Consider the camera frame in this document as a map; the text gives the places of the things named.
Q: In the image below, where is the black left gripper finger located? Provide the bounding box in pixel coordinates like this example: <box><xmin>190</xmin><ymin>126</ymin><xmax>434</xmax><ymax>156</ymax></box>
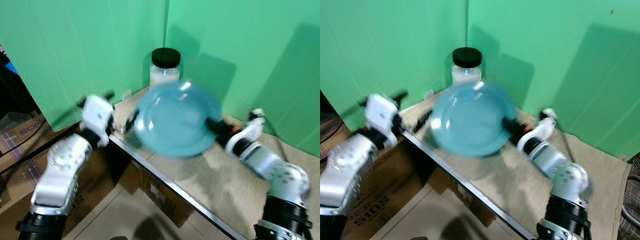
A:
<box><xmin>411</xmin><ymin>110</ymin><xmax>432</xmax><ymax>134</ymax></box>
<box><xmin>122</xmin><ymin>110</ymin><xmax>140</xmax><ymax>135</ymax></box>

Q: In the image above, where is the blue round plate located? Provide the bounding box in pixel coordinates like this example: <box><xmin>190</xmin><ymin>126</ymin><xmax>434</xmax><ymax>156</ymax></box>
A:
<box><xmin>133</xmin><ymin>80</ymin><xmax>224</xmax><ymax>160</ymax></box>
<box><xmin>429</xmin><ymin>81</ymin><xmax>519</xmax><ymax>159</ymax></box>

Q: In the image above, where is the beige table cloth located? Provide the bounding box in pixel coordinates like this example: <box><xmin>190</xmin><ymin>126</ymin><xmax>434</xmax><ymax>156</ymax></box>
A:
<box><xmin>400</xmin><ymin>89</ymin><xmax>632</xmax><ymax>240</ymax></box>
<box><xmin>111</xmin><ymin>87</ymin><xmax>321</xmax><ymax>240</ymax></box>

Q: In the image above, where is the glass jar with black lid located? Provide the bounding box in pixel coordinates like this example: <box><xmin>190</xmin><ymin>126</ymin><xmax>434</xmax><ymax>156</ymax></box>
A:
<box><xmin>149</xmin><ymin>48</ymin><xmax>182</xmax><ymax>92</ymax></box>
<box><xmin>451</xmin><ymin>47</ymin><xmax>484</xmax><ymax>87</ymax></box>

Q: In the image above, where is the small brown cardboard box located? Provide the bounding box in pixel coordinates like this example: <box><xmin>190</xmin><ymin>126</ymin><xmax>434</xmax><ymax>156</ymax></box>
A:
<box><xmin>118</xmin><ymin>159</ymin><xmax>197</xmax><ymax>229</ymax></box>

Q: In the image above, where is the green backdrop panel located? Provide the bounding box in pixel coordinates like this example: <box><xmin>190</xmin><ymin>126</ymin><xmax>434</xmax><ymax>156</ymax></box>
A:
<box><xmin>320</xmin><ymin>0</ymin><xmax>470</xmax><ymax>132</ymax></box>
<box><xmin>165</xmin><ymin>0</ymin><xmax>321</xmax><ymax>157</ymax></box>
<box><xmin>466</xmin><ymin>0</ymin><xmax>640</xmax><ymax>159</ymax></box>
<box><xmin>0</xmin><ymin>0</ymin><xmax>169</xmax><ymax>132</ymax></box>

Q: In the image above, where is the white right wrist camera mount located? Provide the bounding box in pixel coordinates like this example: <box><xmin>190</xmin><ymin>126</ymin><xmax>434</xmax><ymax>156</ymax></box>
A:
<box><xmin>225</xmin><ymin>109</ymin><xmax>266</xmax><ymax>152</ymax></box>
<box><xmin>517</xmin><ymin>109</ymin><xmax>558</xmax><ymax>152</ymax></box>

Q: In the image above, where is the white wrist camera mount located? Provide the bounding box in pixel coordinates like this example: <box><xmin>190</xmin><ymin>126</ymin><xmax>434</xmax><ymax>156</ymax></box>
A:
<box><xmin>225</xmin><ymin>109</ymin><xmax>266</xmax><ymax>152</ymax></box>
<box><xmin>365</xmin><ymin>94</ymin><xmax>401</xmax><ymax>139</ymax></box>
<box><xmin>80</xmin><ymin>95</ymin><xmax>115</xmax><ymax>139</ymax></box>
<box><xmin>517</xmin><ymin>109</ymin><xmax>558</xmax><ymax>152</ymax></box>

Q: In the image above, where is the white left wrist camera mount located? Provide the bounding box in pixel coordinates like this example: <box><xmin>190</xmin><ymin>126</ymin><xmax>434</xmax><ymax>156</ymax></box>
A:
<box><xmin>80</xmin><ymin>95</ymin><xmax>115</xmax><ymax>139</ymax></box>
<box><xmin>365</xmin><ymin>94</ymin><xmax>401</xmax><ymax>139</ymax></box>

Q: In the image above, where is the black floor cable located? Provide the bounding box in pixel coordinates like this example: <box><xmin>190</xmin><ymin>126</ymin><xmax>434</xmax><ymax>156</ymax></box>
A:
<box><xmin>320</xmin><ymin>120</ymin><xmax>353</xmax><ymax>147</ymax></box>
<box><xmin>0</xmin><ymin>131</ymin><xmax>83</xmax><ymax>177</ymax></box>

